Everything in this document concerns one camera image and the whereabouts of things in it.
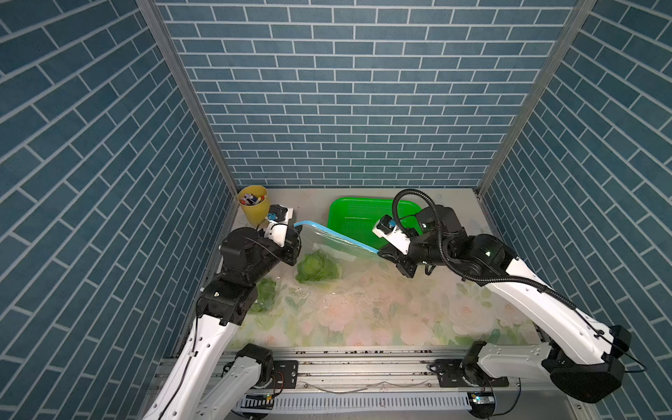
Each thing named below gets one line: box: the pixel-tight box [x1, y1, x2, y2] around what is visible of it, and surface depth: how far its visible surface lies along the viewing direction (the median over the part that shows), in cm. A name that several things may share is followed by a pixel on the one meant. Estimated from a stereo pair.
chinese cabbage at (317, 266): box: [295, 249, 343, 284], surface depth 79 cm
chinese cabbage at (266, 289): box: [249, 277, 277, 313], surface depth 82 cm
